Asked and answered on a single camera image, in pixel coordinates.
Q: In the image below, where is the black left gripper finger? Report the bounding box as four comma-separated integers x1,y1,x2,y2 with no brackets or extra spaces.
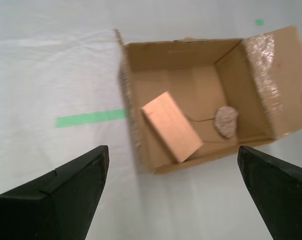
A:
237,146,302,240
0,145,109,240

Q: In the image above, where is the pinkish speckled granite rock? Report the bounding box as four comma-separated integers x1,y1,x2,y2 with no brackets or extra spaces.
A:
214,105,239,139

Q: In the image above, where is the light wooden block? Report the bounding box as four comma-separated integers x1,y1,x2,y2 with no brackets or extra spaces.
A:
141,91,204,164

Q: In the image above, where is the brown cardboard box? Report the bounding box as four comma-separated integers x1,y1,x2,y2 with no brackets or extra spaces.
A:
114,24,302,176

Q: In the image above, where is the long green tape strip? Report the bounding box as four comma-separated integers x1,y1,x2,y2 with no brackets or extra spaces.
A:
55,109,128,128

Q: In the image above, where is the white table cover cloth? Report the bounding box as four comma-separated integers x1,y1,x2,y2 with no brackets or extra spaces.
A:
0,0,302,240

